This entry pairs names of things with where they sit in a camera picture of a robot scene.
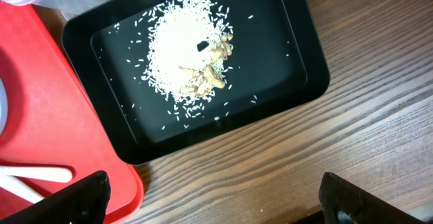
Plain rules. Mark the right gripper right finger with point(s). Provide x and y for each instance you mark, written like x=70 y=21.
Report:
x=343 y=202

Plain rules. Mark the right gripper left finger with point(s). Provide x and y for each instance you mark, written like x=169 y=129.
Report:
x=83 y=202

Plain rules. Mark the pink plastic fork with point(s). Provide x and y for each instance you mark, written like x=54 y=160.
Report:
x=45 y=173

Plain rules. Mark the white plastic spoon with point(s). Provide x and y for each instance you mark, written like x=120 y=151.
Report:
x=19 y=188

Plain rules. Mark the rice and food scraps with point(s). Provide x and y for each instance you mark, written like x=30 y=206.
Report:
x=181 y=63

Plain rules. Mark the black waste tray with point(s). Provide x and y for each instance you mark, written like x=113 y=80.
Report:
x=139 y=147

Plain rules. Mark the red serving tray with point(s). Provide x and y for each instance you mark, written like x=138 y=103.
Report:
x=50 y=120

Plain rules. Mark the light blue plate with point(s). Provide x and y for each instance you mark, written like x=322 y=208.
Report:
x=4 y=107

